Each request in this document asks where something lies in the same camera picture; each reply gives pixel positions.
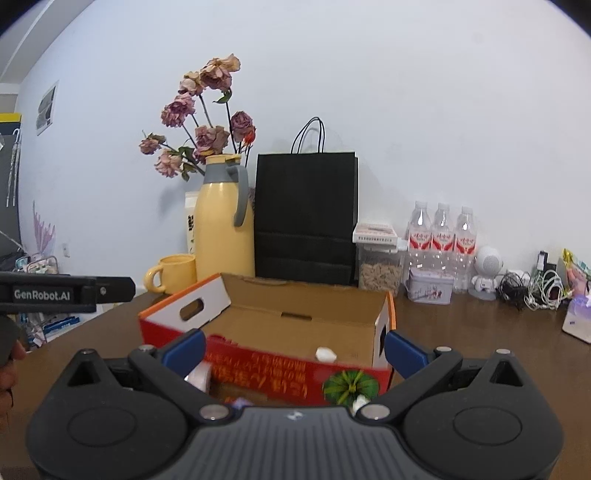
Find wall picture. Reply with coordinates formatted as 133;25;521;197
36;80;60;136

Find dried pink flowers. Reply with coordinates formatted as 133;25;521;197
139;54;257;181

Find person's left hand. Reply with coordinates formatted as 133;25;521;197
0;342;27;431

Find purple feather wall sticker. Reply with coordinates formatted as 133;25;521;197
31;200;57;257

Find black paper bag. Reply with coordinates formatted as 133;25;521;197
254;117;359;288

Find black charger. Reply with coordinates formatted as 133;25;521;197
537;250;558;278

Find yellow mug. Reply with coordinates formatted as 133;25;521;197
144;254;198;295

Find red cardboard box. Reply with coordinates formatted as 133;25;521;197
139;272;397;407

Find wire storage cart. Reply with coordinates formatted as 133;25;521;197
16;254;83;347

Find pale tin box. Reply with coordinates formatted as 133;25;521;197
406;268;455;305

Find dark cabinet yellow trim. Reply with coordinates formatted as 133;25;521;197
0;112;23;259

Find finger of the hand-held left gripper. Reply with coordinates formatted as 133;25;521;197
93;275;137;304

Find hanging folded umbrella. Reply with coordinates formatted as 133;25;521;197
6;129;22;207

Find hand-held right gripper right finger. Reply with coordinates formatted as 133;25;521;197
355;330;527;423

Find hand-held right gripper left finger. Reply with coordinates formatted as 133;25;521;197
65;329;234;423

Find clear seed container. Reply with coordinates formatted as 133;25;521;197
352;222;407;291

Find white round device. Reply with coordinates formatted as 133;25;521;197
185;362;213;393

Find tangled white cable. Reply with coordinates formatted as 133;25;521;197
526;270;568;310

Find white robot toy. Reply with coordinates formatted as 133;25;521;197
468;246;504;301

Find clear water bottle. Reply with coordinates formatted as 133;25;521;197
431;202;458;278
455;206;477;294
407;200;435;278

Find yellow thermos jug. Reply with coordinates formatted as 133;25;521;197
194;154;256;282

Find white milk carton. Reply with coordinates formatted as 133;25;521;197
185;191;200;256

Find colourful snack packet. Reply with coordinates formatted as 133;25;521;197
561;249;591;296

